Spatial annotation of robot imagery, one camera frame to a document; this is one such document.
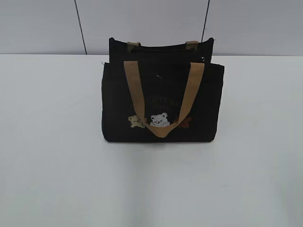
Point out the black canvas tote bag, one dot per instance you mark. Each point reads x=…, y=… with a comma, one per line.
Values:
x=161, y=94

